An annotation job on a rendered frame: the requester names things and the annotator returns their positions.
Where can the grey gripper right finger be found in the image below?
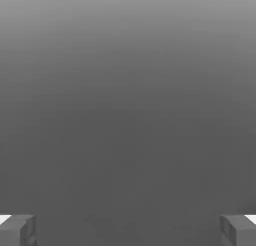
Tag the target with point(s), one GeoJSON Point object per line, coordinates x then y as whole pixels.
{"type": "Point", "coordinates": [240, 231]}

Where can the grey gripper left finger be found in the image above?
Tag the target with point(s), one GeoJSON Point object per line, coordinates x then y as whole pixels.
{"type": "Point", "coordinates": [16, 231]}

